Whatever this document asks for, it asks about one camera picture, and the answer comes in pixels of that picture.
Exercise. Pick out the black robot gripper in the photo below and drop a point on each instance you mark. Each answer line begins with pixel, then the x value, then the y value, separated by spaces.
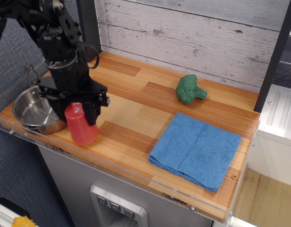
pixel 72 84

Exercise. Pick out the red plastic cup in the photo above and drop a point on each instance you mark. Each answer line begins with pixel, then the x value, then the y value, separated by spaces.
pixel 81 132

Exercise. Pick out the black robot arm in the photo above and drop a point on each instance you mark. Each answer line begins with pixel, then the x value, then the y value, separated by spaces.
pixel 58 36

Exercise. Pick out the stainless steel pan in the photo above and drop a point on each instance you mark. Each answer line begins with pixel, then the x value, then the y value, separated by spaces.
pixel 33 111

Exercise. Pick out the grey toy fridge cabinet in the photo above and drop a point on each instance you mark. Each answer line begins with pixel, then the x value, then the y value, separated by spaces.
pixel 74 180

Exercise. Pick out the silver dispenser panel with buttons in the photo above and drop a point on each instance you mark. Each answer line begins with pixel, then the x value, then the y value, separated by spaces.
pixel 115 211

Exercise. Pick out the green toy broccoli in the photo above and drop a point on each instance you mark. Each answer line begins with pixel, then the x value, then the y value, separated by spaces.
pixel 187 90

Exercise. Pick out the black and yellow object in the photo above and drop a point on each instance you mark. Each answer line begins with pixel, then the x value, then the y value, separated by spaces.
pixel 9 211

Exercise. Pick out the blue folded cloth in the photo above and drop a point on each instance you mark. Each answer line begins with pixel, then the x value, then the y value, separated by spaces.
pixel 196 151

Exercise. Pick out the white toy sink unit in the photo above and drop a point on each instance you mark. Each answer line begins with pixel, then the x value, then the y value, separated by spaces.
pixel 270 153

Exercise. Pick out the dark left vertical post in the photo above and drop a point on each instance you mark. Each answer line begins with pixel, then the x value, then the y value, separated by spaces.
pixel 88 23

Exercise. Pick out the dark vertical post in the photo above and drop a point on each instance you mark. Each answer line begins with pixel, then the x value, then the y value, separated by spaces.
pixel 88 23
pixel 275 59

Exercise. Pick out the dark right vertical post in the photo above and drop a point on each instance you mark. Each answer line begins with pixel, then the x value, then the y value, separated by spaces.
pixel 275 59

